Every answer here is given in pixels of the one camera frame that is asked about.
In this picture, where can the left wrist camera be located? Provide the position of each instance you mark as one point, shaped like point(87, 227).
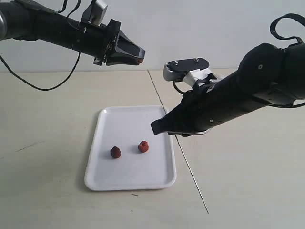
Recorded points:
point(95, 12)

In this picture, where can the thin metal skewer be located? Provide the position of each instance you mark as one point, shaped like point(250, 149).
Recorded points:
point(181, 149)

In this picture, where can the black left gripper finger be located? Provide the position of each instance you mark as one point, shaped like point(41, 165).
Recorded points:
point(126, 48)
point(122, 60)

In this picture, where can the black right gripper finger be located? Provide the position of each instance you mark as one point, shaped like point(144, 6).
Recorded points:
point(176, 120)
point(185, 133)

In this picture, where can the dark red fruit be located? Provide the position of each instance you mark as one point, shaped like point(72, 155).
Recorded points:
point(115, 152)

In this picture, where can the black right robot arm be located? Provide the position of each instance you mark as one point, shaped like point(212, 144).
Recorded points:
point(286, 69)

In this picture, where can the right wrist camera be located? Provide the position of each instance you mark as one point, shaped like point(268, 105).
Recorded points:
point(190, 71)

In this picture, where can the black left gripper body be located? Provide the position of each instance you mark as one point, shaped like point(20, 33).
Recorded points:
point(93, 40)

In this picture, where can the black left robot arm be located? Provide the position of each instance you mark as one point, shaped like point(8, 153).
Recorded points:
point(27, 20)

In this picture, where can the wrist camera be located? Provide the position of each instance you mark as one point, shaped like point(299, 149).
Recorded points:
point(190, 71)
point(95, 12)

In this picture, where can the white rectangular plastic tray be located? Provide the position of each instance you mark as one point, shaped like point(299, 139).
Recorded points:
point(125, 127)

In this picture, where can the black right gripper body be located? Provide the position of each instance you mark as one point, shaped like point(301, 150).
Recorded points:
point(215, 103)

